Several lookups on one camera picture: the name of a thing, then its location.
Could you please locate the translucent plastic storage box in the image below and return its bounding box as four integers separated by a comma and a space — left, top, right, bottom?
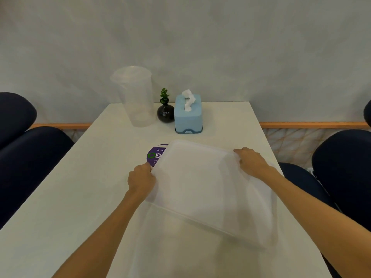
126, 200, 279, 278

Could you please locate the clear plastic cup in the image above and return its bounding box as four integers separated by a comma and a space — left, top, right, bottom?
110, 65, 157, 128

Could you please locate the light blue tissue box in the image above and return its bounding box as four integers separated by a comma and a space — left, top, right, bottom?
174, 94, 203, 134

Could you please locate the white tissue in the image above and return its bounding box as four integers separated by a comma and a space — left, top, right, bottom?
181, 89, 197, 112

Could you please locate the black round vase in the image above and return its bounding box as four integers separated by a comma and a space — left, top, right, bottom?
157, 102, 175, 124

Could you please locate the translucent plastic container lid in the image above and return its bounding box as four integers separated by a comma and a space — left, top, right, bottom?
145, 139, 279, 250

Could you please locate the purple round sticker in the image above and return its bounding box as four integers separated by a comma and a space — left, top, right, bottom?
146, 144, 169, 168

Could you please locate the dark blue chair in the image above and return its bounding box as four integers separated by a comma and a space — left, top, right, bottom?
278, 100, 371, 278
0, 92, 75, 230

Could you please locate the person's right hand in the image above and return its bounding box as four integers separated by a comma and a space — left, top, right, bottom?
233, 147, 276, 181

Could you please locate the person's left forearm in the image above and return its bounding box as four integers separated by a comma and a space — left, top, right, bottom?
52, 189, 147, 278

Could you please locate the person's left hand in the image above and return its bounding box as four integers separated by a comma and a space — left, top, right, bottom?
127, 163, 157, 201

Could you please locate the wooden rail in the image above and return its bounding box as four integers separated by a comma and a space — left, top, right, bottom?
29, 122, 371, 130

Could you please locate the person's right forearm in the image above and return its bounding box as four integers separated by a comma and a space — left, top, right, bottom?
260, 167, 371, 278

